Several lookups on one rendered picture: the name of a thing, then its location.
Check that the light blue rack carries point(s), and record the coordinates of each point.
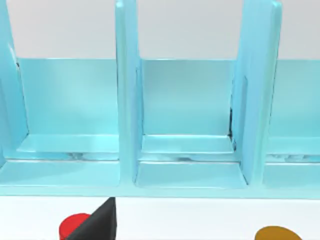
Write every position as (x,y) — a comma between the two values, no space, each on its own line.
(180,105)

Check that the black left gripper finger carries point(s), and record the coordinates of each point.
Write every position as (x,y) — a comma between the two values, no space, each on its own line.
(102,222)

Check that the mustard yellow round object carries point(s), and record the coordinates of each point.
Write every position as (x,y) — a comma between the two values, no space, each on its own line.
(275,234)

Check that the red round object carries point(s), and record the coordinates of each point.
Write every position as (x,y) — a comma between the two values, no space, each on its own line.
(72,223)

